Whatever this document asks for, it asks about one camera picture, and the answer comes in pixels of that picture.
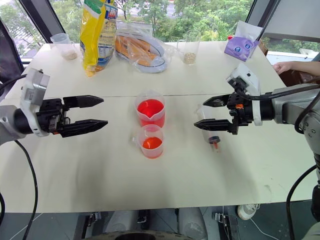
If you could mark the clear bag of bread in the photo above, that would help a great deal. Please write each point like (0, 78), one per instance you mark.
(145, 47)

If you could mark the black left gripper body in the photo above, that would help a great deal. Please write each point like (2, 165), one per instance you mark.
(48, 113)

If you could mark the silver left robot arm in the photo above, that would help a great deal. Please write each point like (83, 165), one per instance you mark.
(7, 122)

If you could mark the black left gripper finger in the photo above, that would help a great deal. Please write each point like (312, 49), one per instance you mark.
(87, 125)
(85, 101)

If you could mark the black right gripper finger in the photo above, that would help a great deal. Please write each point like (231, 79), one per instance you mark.
(212, 124)
(217, 102)

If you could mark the small red cap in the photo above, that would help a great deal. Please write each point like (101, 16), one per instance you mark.
(229, 38)

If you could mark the large beaker red liquid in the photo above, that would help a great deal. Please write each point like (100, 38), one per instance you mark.
(150, 110)

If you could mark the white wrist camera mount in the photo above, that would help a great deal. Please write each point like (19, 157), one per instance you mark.
(252, 80)
(31, 92)

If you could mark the person's bare forearm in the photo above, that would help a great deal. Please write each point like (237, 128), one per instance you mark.
(307, 66)

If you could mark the black table foot bracket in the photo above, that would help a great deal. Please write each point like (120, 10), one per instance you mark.
(90, 222)
(227, 222)

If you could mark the measuring cup with grains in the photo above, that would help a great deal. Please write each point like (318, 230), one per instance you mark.
(67, 50)

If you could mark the dark window frame pillar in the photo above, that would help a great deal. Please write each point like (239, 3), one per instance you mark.
(42, 17)
(282, 15)

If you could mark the tall glass with beans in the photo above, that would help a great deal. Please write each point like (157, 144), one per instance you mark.
(189, 52)

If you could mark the black screen panel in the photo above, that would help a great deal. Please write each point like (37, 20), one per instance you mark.
(8, 52)

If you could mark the grey rounded robot leg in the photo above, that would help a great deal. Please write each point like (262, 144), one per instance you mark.
(123, 220)
(192, 223)

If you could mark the person's bare hand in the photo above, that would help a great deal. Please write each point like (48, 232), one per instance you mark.
(283, 67)

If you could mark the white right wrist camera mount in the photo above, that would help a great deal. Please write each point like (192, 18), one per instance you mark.
(252, 80)

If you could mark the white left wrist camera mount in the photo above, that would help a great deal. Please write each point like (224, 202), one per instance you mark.
(31, 92)

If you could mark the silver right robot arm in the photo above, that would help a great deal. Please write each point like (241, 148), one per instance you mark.
(292, 105)

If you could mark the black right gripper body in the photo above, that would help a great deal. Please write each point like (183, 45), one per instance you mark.
(241, 112)

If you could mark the small beaker red liquid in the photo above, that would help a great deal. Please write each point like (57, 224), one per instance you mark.
(151, 143)

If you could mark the yellow snack bag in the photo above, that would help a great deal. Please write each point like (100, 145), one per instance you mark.
(98, 37)

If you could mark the purple tissue pack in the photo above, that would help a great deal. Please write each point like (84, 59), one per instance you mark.
(238, 48)

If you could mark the dark rounded robot base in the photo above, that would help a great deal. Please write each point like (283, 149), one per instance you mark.
(140, 236)

